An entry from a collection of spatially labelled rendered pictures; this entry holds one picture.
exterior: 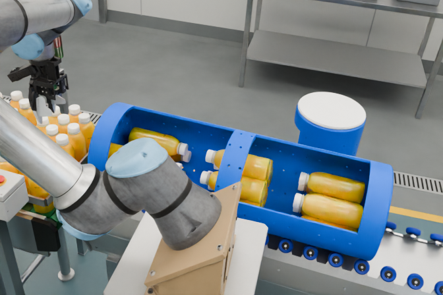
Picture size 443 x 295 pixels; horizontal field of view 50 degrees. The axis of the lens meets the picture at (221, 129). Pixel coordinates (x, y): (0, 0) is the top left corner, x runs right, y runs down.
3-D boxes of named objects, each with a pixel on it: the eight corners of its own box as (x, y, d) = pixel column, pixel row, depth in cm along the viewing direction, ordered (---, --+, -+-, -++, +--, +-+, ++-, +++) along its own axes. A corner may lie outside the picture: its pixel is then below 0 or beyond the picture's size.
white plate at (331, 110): (358, 93, 208) (357, 96, 208) (295, 89, 207) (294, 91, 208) (373, 130, 185) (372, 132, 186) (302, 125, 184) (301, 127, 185)
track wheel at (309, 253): (317, 244, 140) (317, 243, 142) (302, 245, 141) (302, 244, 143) (319, 260, 140) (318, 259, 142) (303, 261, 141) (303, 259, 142)
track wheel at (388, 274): (398, 268, 135) (397, 267, 137) (382, 265, 136) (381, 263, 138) (395, 284, 135) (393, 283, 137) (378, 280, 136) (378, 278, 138)
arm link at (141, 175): (188, 194, 97) (145, 147, 92) (136, 227, 100) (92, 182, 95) (190, 165, 107) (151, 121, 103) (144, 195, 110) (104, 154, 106)
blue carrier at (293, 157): (366, 282, 136) (393, 211, 119) (91, 203, 154) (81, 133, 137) (371, 213, 158) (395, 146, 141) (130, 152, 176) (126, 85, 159)
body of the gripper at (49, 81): (55, 103, 136) (49, 65, 129) (28, 97, 138) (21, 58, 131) (69, 90, 142) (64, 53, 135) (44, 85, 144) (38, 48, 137)
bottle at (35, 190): (37, 199, 160) (28, 158, 150) (57, 199, 161) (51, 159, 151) (31, 214, 155) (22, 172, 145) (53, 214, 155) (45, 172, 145)
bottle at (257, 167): (269, 169, 147) (215, 157, 151) (271, 154, 143) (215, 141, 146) (264, 186, 142) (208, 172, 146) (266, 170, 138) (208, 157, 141)
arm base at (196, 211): (205, 246, 97) (175, 214, 93) (157, 253, 106) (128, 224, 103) (231, 192, 107) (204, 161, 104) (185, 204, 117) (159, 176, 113)
